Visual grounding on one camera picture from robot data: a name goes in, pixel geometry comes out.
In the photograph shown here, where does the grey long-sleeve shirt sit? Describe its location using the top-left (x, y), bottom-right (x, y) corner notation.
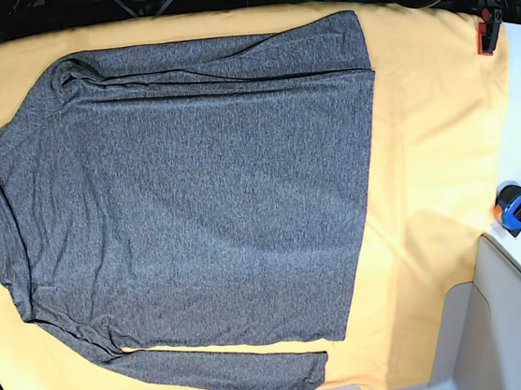
top-left (0, 11), bottom-right (375, 390)

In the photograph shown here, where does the blue tape measure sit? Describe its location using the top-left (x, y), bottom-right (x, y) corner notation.
top-left (493, 182), bottom-right (521, 237)

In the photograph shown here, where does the red clamp right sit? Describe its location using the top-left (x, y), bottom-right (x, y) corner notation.
top-left (477, 7), bottom-right (503, 56)

